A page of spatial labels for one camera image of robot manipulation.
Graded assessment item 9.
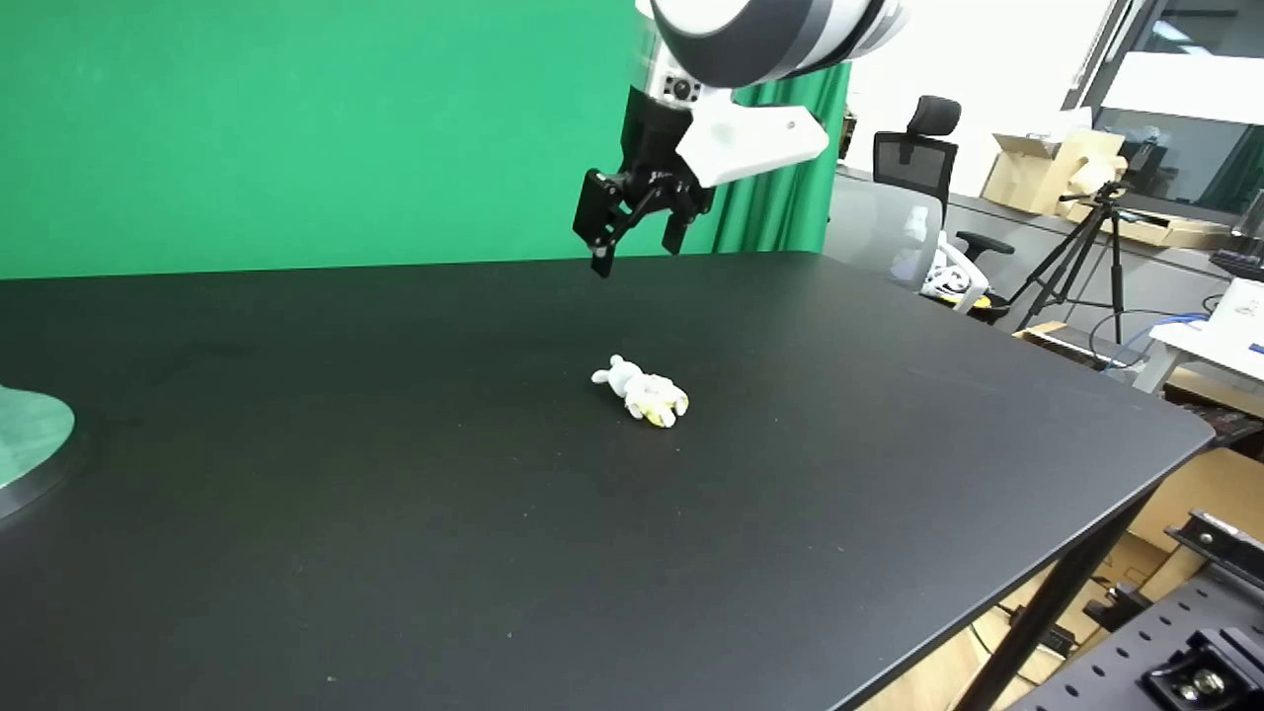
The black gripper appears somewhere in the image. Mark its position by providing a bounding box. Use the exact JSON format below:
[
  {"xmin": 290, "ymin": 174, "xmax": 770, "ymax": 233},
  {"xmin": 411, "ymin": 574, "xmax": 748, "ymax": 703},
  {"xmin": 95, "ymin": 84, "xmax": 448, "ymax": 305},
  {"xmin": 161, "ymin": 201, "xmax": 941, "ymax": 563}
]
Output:
[{"xmin": 573, "ymin": 88, "xmax": 714, "ymax": 275}]

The small white plush toy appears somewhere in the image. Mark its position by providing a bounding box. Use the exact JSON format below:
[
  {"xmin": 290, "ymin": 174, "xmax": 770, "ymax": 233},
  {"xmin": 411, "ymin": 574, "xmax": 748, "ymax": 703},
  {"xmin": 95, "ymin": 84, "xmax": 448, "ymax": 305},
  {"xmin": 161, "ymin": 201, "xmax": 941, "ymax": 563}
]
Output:
[{"xmin": 589, "ymin": 354, "xmax": 691, "ymax": 429}]

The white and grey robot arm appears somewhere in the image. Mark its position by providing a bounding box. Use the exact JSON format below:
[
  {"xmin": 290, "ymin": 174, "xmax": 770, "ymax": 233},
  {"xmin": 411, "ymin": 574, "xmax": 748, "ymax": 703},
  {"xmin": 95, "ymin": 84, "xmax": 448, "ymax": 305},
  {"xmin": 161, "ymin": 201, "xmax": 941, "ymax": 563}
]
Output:
[{"xmin": 573, "ymin": 0, "xmax": 907, "ymax": 275}]

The black office chair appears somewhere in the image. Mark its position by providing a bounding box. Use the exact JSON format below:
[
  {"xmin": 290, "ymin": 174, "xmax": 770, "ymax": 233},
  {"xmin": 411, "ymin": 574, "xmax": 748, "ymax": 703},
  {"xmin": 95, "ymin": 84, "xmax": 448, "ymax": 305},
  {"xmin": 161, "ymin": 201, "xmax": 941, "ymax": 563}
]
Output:
[{"xmin": 870, "ymin": 89, "xmax": 1020, "ymax": 266}]

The open cardboard box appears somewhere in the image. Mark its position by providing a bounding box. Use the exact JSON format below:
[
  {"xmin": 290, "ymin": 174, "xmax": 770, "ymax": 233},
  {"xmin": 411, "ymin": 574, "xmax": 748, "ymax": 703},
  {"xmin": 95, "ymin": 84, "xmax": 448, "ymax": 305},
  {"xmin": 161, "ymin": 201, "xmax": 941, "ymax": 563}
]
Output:
[{"xmin": 985, "ymin": 130, "xmax": 1120, "ymax": 214}]

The green backdrop curtain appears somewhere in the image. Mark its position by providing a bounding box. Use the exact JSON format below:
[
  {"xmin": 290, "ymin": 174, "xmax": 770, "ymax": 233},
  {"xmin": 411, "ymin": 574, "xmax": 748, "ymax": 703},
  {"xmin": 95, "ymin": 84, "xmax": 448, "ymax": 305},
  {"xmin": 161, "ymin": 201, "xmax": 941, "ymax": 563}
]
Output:
[{"xmin": 0, "ymin": 0, "xmax": 856, "ymax": 284}]

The black table leg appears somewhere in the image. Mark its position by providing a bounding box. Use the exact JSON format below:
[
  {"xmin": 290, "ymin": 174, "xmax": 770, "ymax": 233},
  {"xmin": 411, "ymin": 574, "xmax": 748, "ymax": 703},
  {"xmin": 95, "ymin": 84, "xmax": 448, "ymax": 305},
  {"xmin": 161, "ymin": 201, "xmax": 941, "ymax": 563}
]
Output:
[{"xmin": 953, "ymin": 486, "xmax": 1153, "ymax": 711}]

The light green round plate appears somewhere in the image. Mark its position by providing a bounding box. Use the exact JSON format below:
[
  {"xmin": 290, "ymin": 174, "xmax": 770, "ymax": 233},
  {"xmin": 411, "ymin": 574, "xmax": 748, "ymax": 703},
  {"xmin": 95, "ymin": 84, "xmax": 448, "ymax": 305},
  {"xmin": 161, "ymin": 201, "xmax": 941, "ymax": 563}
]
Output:
[{"xmin": 0, "ymin": 388, "xmax": 75, "ymax": 491}]

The black perforated metal rack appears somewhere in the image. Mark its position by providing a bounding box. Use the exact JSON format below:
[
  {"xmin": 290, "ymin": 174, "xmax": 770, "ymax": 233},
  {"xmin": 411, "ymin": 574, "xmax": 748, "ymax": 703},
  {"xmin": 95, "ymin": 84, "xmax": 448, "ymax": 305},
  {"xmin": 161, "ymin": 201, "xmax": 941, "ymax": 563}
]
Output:
[{"xmin": 1011, "ymin": 512, "xmax": 1264, "ymax": 711}]

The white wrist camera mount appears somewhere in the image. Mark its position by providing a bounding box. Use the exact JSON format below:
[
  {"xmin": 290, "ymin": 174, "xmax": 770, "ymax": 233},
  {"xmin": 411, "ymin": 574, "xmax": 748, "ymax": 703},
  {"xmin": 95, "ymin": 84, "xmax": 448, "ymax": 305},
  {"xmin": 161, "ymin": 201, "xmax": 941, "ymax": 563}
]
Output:
[{"xmin": 675, "ymin": 95, "xmax": 828, "ymax": 184}]

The black camera tripod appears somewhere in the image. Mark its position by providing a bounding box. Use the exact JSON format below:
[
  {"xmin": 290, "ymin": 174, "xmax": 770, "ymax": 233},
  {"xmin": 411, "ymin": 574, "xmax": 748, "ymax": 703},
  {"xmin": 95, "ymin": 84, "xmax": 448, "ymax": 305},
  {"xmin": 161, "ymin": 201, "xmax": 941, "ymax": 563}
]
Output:
[{"xmin": 1011, "ymin": 182, "xmax": 1127, "ymax": 326}]

